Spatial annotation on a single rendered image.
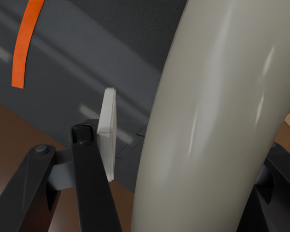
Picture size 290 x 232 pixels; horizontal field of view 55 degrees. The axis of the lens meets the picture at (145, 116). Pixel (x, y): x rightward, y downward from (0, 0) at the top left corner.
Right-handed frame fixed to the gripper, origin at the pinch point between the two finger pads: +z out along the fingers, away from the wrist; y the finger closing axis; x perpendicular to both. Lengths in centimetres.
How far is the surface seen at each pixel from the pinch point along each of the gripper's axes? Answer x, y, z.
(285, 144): -45, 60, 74
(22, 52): -14, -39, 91
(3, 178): -73, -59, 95
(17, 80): -25, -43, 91
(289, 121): -30, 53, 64
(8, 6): 2, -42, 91
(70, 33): -7, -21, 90
